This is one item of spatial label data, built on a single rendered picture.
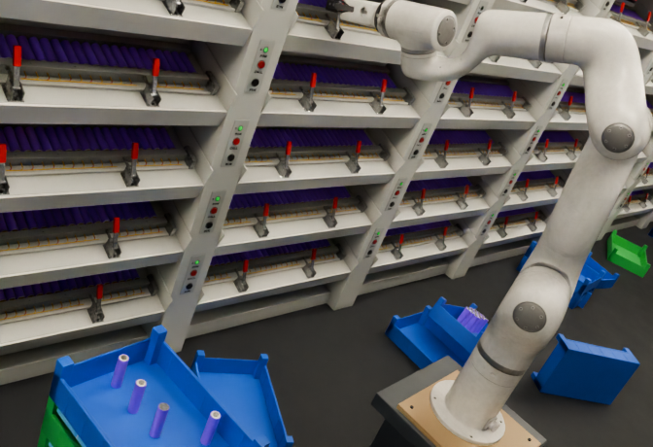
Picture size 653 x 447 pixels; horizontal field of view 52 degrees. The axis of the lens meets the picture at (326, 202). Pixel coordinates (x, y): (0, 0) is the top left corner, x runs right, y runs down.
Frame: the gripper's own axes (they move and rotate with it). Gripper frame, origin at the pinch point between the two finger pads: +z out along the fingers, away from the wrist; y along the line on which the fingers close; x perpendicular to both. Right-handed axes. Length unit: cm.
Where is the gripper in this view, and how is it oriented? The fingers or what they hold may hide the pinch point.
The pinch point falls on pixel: (338, 5)
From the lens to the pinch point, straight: 161.2
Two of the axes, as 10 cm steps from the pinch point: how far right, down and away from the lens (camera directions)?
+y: 7.1, -0.7, 7.0
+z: -6.8, -3.6, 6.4
